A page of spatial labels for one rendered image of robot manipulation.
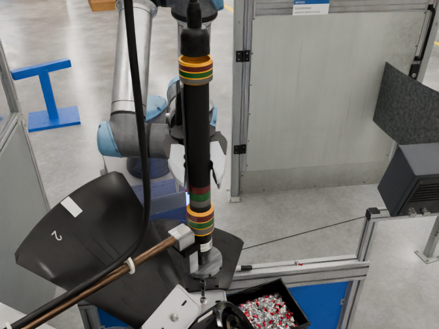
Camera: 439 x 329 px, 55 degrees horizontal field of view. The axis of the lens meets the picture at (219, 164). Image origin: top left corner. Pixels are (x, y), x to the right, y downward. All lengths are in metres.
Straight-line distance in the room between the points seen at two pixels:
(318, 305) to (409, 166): 0.60
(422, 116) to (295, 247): 1.04
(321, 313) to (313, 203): 1.50
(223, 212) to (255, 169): 0.37
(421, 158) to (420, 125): 1.36
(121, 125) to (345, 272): 0.86
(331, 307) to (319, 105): 1.50
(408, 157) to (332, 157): 1.80
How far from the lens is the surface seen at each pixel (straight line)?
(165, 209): 1.33
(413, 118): 2.61
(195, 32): 0.52
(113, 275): 0.62
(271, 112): 2.67
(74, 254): 0.69
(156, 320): 0.73
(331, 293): 1.51
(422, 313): 2.52
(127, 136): 0.88
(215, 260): 0.74
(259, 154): 2.80
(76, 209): 0.71
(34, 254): 0.68
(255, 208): 2.89
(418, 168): 1.20
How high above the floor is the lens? 1.84
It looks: 34 degrees down
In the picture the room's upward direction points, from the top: straight up
